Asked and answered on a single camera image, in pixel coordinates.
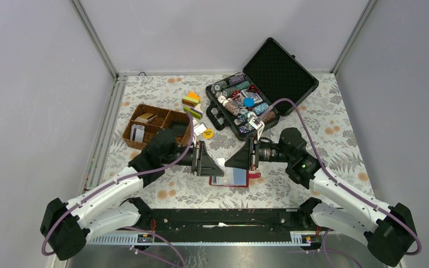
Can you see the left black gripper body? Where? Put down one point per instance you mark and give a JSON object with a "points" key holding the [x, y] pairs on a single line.
{"points": [[198, 159]]}

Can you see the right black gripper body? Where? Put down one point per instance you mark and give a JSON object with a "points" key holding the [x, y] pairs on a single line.
{"points": [[263, 152]]}

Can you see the single white card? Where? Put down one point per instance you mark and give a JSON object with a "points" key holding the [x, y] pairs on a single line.
{"points": [[221, 162]]}

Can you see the red card holder wallet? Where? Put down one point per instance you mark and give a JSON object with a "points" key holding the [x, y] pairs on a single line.
{"points": [[235, 178]]}

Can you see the black VIP card stack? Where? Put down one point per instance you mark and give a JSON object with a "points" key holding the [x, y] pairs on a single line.
{"points": [[179, 128]]}

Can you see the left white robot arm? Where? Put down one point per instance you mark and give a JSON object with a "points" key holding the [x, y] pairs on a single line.
{"points": [[68, 226]]}

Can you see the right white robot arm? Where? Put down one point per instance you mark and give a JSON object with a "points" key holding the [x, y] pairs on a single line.
{"points": [[388, 231]]}

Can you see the playing card deck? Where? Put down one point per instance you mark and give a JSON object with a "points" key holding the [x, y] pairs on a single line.
{"points": [[250, 94]]}

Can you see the white card stack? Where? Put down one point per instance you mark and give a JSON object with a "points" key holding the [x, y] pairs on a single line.
{"points": [[137, 133]]}

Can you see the gold card stack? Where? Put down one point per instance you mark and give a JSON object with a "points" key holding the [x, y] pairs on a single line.
{"points": [[145, 118]]}

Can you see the yellow big blind button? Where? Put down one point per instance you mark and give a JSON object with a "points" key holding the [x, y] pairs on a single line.
{"points": [[208, 133]]}

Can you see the blue dealer chip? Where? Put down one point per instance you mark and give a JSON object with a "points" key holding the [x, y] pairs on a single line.
{"points": [[248, 102]]}

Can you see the green purple toy block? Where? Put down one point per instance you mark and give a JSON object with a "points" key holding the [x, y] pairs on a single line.
{"points": [[196, 111]]}

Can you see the orange brown toy block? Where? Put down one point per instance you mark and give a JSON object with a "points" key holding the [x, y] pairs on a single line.
{"points": [[191, 99]]}

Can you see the brown wicker basket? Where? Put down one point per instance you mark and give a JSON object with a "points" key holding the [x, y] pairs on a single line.
{"points": [[163, 120]]}

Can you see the black poker chip case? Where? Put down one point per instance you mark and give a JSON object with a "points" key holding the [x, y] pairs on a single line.
{"points": [[274, 74]]}

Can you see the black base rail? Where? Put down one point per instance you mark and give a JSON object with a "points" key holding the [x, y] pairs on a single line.
{"points": [[213, 226]]}

